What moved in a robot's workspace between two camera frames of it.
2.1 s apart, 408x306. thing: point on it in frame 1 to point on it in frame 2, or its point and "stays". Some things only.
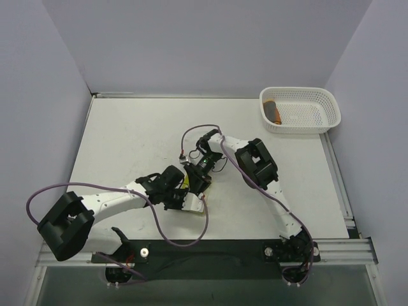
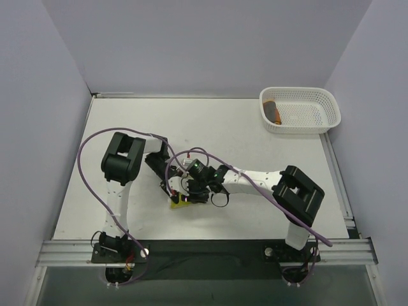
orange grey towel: (271, 111) stays
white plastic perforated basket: (303, 110) stays
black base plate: (188, 260) stays
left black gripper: (176, 200) to (166, 185)
